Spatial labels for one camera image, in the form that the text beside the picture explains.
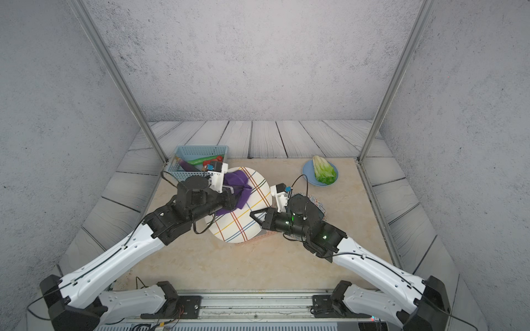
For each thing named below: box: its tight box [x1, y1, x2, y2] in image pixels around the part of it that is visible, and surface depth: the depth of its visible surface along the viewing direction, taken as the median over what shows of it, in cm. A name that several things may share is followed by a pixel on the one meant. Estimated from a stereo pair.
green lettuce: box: [311, 155, 338, 185], surface depth 111 cm
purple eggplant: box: [180, 159, 201, 172], surface depth 117 cm
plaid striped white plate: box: [204, 166, 273, 244], surface depth 68 cm
